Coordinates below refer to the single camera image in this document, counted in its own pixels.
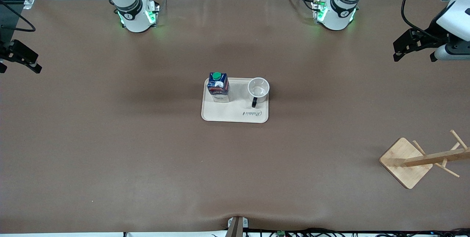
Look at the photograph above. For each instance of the beige plastic tray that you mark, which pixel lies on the beige plastic tray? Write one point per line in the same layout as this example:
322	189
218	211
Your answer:
235	112

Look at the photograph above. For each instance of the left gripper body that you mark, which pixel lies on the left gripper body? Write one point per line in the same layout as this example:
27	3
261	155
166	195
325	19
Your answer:
431	35

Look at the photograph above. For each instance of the blue milk carton green cap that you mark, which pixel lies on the blue milk carton green cap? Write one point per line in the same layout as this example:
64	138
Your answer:
218	88

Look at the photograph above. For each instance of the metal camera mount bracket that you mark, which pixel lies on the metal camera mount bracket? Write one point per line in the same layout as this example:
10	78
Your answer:
237	226

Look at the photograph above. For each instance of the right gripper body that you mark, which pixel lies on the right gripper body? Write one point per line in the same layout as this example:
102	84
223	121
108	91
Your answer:
5	51

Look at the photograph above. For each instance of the wooden cup rack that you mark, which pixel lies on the wooden cup rack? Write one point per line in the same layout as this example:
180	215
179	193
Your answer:
405	163

